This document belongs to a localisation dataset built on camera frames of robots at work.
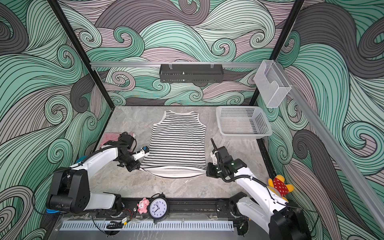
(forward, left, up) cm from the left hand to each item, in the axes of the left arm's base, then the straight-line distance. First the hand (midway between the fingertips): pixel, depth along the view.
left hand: (136, 164), depth 86 cm
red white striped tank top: (+20, +24, -1) cm, 31 cm away
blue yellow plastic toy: (-25, +31, +6) cm, 41 cm away
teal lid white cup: (+4, +35, -2) cm, 35 cm away
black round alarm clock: (-22, -16, +1) cm, 27 cm away
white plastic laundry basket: (+36, -71, -1) cm, 80 cm away
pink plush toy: (-21, -8, +1) cm, 23 cm away
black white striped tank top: (+14, -22, -3) cm, 26 cm away
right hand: (-5, -41, +3) cm, 41 cm away
